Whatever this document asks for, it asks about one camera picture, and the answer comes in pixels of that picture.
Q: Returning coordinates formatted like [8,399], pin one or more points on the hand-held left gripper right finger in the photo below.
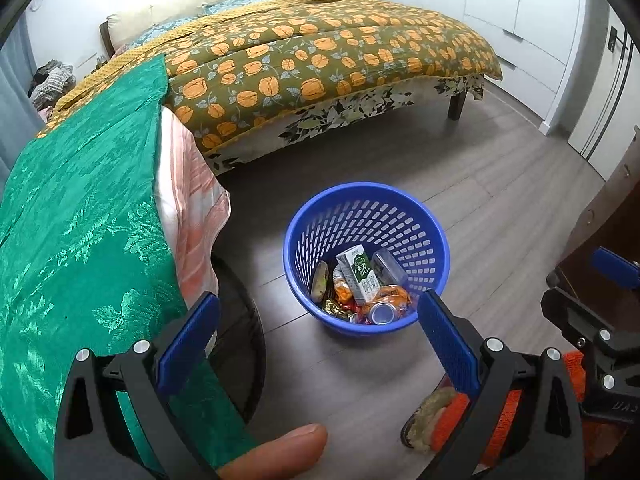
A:
[447,345]

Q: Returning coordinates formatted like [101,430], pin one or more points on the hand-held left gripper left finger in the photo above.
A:
[190,345]

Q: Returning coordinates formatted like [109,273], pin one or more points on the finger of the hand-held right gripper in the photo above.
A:
[585,317]
[612,262]

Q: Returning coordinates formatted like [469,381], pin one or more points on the orange snack packet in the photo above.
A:
[395,296]

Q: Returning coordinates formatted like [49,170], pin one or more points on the red soda can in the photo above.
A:
[382,314]

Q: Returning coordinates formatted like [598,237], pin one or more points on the red snack packet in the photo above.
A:
[360,312]

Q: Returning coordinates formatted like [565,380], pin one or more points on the clear plastic box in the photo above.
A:
[390,265]

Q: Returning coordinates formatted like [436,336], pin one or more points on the white and green milk carton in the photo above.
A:
[360,272]

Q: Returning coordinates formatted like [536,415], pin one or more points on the orange sausage wrapper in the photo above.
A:
[344,290]

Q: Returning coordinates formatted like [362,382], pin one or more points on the silver packet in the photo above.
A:
[335,306]

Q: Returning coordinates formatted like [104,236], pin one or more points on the beige packet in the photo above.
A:
[320,282]

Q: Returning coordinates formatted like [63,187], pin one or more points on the blue plastic basket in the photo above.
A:
[320,220]

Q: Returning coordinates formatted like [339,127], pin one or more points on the person's left hand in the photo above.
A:
[290,447]

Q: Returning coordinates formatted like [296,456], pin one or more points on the brown wooden cabinet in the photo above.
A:
[615,220]

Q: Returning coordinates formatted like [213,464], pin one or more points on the beige slipper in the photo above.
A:
[425,420]

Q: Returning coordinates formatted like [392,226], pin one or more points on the white door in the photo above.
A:
[605,110]

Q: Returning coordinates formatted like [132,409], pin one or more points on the pink striped cloth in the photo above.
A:
[190,185]

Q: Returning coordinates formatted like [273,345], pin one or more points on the green floral tablecloth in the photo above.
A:
[75,210]

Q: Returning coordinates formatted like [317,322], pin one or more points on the black and white floral bedsheet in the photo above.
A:
[350,110]

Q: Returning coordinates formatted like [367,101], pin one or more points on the white wardrobe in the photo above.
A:
[500,10]

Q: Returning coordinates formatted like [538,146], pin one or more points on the pile of clothes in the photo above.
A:
[50,85]

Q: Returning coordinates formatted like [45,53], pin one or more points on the blue-grey curtain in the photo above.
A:
[10,110]

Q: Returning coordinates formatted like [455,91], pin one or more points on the bed with orange patterned quilt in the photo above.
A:
[325,60]

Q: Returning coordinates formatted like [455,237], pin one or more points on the teal patterned pillow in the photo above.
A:
[245,0]
[165,30]

